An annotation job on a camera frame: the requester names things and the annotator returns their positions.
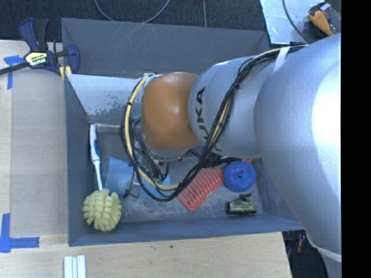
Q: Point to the grey metal bin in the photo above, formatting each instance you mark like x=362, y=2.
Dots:
x=162, y=48

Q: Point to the pale wood flat board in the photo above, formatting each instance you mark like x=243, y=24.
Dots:
x=37, y=155

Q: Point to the light blue plastic cup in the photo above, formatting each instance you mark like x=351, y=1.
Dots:
x=116, y=174

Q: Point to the small black and yellow tool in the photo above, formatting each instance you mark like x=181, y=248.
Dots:
x=242, y=206

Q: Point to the small orange object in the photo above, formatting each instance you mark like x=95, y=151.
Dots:
x=247, y=160

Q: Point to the blue round sponge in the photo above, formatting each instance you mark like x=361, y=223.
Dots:
x=240, y=176

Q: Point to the orange-red ribbed comb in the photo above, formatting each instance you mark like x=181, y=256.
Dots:
x=203, y=191

